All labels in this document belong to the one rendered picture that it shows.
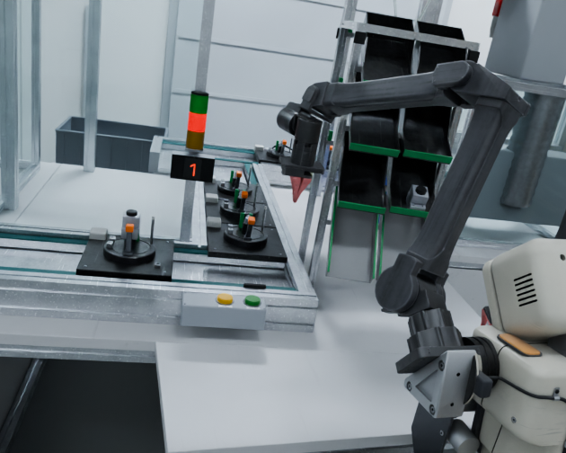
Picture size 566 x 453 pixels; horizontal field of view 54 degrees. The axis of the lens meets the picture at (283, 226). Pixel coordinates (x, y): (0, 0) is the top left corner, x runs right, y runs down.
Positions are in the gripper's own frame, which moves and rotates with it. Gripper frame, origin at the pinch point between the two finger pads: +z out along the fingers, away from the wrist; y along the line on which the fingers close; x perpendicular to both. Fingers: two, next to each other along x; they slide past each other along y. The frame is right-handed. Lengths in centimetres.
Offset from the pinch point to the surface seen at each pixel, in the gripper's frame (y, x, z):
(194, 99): 26.1, -29.2, -14.6
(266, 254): -0.2, -25.1, 27.8
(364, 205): -21.4, -10.4, 3.3
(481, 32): -242, -411, -44
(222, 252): 13.2, -24.3, 27.9
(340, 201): -15.1, -11.4, 3.4
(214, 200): 14, -68, 29
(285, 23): -47, -380, -22
